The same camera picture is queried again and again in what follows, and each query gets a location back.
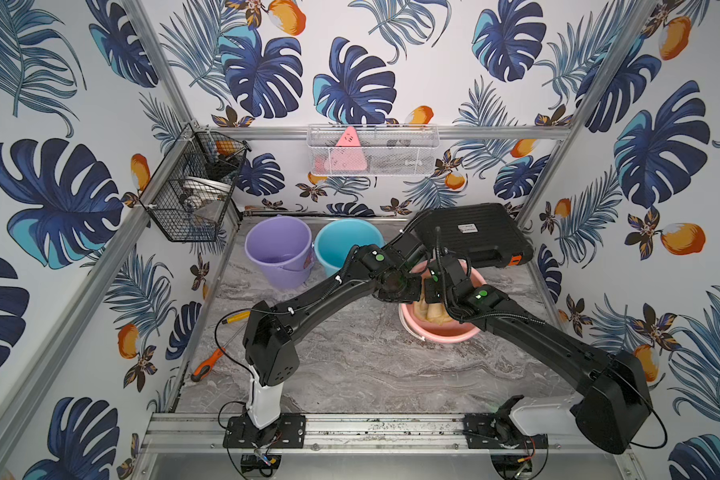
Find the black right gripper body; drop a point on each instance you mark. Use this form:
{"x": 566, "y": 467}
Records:
{"x": 431, "y": 294}

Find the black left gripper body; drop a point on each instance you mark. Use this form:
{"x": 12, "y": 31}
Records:
{"x": 409, "y": 282}

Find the pink plastic bucket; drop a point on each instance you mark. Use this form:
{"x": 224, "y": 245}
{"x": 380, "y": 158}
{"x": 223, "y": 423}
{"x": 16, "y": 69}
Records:
{"x": 451, "y": 333}

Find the yellow cleaning cloth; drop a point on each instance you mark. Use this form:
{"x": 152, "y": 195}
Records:
{"x": 434, "y": 314}

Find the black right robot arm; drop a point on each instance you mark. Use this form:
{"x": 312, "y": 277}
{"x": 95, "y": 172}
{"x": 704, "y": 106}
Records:
{"x": 615, "y": 397}

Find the teal plastic bucket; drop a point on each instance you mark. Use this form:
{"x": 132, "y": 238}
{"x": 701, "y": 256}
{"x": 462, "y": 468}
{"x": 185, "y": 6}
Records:
{"x": 335, "y": 240}

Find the purple plastic bucket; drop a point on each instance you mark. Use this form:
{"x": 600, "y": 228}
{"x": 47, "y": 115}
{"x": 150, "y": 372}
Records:
{"x": 282, "y": 248}

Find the black plastic tool case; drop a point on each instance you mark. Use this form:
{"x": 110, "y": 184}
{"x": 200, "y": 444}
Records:
{"x": 483, "y": 233}

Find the pink triangular item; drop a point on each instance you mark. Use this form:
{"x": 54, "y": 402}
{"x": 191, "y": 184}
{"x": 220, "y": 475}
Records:
{"x": 347, "y": 156}

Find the clear wall shelf basket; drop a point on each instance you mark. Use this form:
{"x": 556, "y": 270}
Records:
{"x": 407, "y": 150}

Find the yellow handled tool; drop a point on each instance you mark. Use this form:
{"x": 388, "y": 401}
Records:
{"x": 236, "y": 316}

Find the orange handled screwdriver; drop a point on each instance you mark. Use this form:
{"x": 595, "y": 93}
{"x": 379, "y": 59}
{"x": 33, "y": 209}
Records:
{"x": 206, "y": 366}

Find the black wire basket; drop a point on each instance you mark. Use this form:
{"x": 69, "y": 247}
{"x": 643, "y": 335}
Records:
{"x": 192, "y": 201}

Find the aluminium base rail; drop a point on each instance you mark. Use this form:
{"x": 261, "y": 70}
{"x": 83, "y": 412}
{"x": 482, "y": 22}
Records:
{"x": 348, "y": 434}

